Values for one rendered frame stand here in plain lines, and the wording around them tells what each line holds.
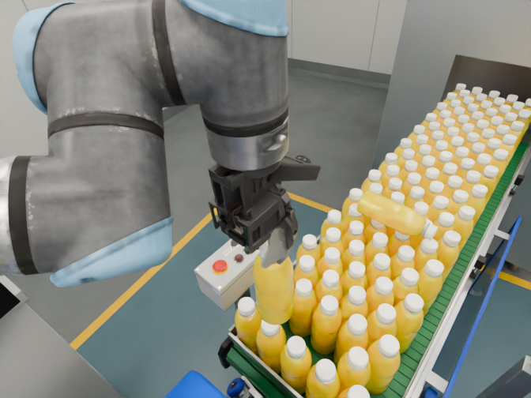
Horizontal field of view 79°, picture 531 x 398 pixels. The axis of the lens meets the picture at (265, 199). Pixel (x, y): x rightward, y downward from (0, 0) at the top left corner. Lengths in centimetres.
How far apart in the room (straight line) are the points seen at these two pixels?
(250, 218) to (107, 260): 19
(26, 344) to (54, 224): 93
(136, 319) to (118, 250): 195
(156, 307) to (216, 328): 41
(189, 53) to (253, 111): 7
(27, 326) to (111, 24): 95
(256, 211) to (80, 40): 24
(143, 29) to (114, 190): 13
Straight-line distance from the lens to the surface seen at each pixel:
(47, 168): 27
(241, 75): 28
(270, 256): 46
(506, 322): 235
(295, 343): 74
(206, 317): 206
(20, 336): 115
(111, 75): 29
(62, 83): 30
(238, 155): 32
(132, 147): 27
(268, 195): 40
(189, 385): 63
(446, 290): 115
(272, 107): 31
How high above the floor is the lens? 178
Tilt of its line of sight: 42 degrees down
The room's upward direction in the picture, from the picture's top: 4 degrees counter-clockwise
